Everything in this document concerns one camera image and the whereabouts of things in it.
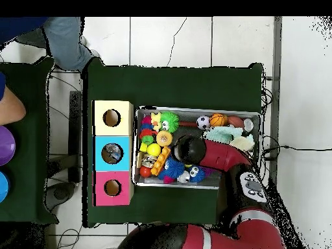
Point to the light blue knitted cloth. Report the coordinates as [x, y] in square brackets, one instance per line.
[223, 133]

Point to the purple bowl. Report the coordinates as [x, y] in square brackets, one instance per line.
[6, 145]

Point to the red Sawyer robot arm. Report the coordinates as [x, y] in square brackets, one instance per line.
[223, 155]

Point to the wooden box with three holes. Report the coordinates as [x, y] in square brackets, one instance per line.
[125, 155]

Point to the shallow mesh bin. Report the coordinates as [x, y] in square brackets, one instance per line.
[181, 186]

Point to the toy hamburger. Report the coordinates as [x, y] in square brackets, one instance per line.
[164, 138]

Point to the yellow ball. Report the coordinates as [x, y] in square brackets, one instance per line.
[154, 149]

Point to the green spiky ball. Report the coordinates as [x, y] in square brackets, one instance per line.
[170, 120]

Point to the orange and purple toy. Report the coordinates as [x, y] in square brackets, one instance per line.
[160, 160]

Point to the blue spiky ball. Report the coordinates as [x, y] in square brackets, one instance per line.
[174, 167]
[196, 173]

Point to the small soccer ball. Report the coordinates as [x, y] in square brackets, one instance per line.
[203, 122]

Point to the small orange basketball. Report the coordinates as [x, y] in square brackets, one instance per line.
[218, 119]

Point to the grey round foot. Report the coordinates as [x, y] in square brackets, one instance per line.
[61, 193]

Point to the dark green side tablecloth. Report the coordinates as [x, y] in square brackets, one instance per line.
[28, 155]

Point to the person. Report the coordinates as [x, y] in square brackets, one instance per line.
[64, 41]

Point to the blue bowl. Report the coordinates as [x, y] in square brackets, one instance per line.
[3, 186]

